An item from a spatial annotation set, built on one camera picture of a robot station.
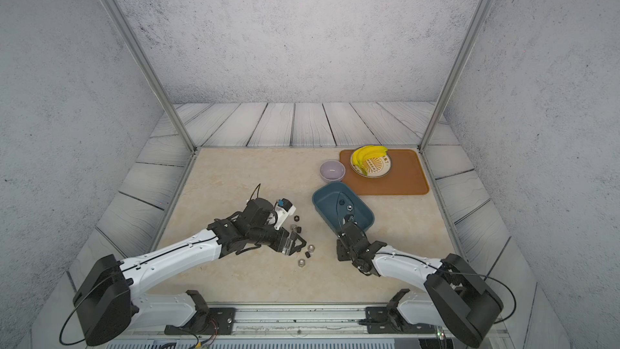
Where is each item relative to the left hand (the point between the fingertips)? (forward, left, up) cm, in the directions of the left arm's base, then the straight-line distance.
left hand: (299, 241), depth 77 cm
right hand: (+4, -15, -12) cm, 20 cm away
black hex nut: (+19, -19, -12) cm, 30 cm away
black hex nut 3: (+10, +1, -13) cm, 17 cm away
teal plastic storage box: (+23, -13, -13) cm, 29 cm away
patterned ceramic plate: (+39, -34, -11) cm, 53 cm away
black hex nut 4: (+1, -2, -13) cm, 13 cm away
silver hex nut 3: (-2, 0, -13) cm, 13 cm away
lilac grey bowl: (+37, -13, -10) cm, 40 cm away
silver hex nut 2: (+3, -3, -13) cm, 14 cm away
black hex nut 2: (+15, +2, -12) cm, 20 cm away
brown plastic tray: (+35, -47, -12) cm, 60 cm away
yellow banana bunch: (+45, -29, -6) cm, 54 cm away
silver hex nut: (+11, +3, -12) cm, 17 cm away
